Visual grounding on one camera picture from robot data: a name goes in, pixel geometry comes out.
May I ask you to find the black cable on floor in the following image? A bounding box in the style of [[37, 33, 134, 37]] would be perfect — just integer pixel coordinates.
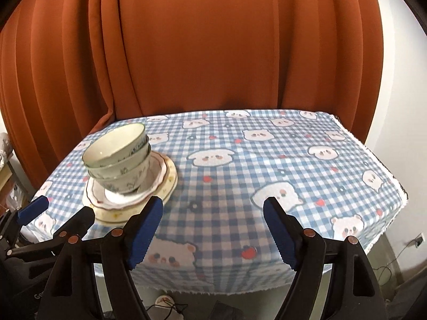
[[371, 241, 416, 284]]

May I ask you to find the large yellow floral plate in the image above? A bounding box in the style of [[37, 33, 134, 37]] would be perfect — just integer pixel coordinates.
[[85, 153, 178, 227]]

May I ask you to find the orange curtain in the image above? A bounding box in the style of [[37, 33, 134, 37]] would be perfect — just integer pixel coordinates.
[[1, 0, 383, 188]]

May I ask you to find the blue checkered bear tablecloth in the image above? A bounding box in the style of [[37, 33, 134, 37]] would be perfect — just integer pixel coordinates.
[[26, 108, 408, 295]]

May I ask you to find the floral ceramic bowl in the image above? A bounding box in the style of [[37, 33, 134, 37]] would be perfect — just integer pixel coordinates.
[[91, 153, 151, 194], [86, 136, 150, 179], [82, 123, 146, 168]]

